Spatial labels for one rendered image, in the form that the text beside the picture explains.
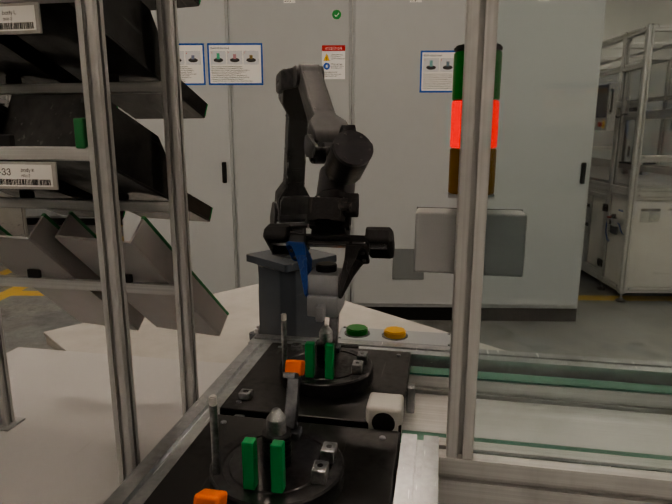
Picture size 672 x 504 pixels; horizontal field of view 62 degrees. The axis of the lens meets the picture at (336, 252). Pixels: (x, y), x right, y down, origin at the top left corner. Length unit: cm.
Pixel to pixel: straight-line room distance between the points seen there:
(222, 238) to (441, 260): 339
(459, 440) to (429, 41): 336
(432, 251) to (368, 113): 319
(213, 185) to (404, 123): 135
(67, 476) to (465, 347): 58
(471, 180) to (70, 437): 73
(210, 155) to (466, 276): 339
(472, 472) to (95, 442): 57
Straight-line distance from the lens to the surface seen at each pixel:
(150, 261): 81
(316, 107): 94
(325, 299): 78
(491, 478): 72
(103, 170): 64
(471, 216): 61
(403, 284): 396
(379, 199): 383
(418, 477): 67
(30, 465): 96
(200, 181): 395
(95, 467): 92
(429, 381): 94
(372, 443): 69
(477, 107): 61
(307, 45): 385
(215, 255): 401
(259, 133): 385
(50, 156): 68
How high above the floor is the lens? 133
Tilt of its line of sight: 12 degrees down
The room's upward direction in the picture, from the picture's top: straight up
